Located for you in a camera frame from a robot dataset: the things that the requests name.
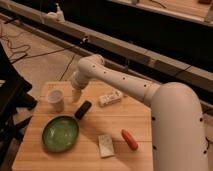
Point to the red toy carrot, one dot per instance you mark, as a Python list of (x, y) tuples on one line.
[(133, 145)]

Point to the white clamp on rail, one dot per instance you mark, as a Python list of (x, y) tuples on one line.
[(58, 15)]

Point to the white rectangular sponge block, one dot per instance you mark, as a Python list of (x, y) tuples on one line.
[(105, 146)]

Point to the green round plate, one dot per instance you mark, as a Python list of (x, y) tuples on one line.
[(60, 134)]

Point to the white ceramic cup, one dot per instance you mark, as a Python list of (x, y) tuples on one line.
[(56, 99)]

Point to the black rectangular remote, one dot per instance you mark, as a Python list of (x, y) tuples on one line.
[(82, 110)]

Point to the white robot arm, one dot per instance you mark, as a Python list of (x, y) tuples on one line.
[(178, 132)]

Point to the black chair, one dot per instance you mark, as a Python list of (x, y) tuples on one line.
[(13, 94)]

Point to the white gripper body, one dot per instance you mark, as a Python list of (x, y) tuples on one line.
[(76, 94)]

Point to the long metal rail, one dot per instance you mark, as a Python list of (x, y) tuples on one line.
[(180, 70)]

